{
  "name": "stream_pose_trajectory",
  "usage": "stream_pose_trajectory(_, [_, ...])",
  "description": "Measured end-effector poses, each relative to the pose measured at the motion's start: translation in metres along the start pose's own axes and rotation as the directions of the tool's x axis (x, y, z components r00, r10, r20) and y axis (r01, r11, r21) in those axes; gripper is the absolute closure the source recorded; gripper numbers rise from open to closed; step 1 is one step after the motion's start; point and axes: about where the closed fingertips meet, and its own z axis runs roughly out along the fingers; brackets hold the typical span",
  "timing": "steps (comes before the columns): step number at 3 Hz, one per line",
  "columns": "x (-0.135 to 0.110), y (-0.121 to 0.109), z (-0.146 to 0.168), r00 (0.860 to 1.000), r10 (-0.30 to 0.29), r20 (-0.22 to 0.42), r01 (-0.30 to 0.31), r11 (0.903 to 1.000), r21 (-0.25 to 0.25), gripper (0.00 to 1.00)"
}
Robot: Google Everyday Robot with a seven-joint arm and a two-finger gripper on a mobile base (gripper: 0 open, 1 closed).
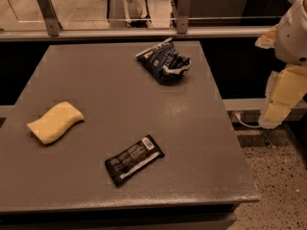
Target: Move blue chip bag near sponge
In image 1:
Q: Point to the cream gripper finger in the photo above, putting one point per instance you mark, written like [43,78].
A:
[272,116]
[271,83]

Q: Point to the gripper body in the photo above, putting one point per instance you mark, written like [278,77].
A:
[293,38]

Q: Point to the blue chip bag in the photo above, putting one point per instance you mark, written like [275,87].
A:
[164,61]

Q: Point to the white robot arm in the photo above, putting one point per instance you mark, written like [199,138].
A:
[289,37]

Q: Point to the yellow sponge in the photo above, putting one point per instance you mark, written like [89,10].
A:
[55,122]

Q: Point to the black snack bar wrapper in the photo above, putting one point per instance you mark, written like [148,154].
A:
[135,158]

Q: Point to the right metal rail bracket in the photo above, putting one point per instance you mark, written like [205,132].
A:
[183,8]

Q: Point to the metal rail bracket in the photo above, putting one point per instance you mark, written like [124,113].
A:
[183,8]
[52,24]

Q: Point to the left metal rail bracket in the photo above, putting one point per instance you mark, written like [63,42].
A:
[52,24]

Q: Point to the horizontal metal rail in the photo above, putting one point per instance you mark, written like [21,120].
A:
[137,33]

